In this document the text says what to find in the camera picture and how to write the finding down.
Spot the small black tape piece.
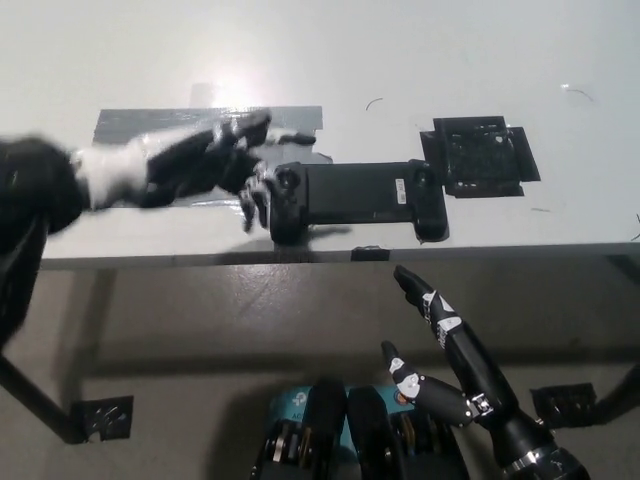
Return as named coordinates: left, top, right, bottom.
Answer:
left=350, top=244, right=390, bottom=262

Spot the teal cardboard box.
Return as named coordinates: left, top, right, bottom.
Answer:
left=267, top=384, right=414, bottom=451

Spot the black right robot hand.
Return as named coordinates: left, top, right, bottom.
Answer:
left=380, top=264, right=521, bottom=436

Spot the black tape square patch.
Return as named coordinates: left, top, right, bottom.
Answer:
left=418, top=114, right=541, bottom=199

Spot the black table leg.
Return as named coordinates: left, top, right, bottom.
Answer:
left=0, top=344, right=86, bottom=446
left=594, top=362, right=640, bottom=426

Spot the black game controller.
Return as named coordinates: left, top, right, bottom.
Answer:
left=268, top=158, right=450, bottom=247

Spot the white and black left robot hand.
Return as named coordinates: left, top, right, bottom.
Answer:
left=74, top=110, right=319, bottom=234

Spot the black floor tape patch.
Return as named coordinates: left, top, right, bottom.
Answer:
left=529, top=383, right=597, bottom=429
left=72, top=395, right=135, bottom=444

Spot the grey duct tape patch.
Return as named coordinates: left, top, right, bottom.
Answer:
left=91, top=105, right=334, bottom=206

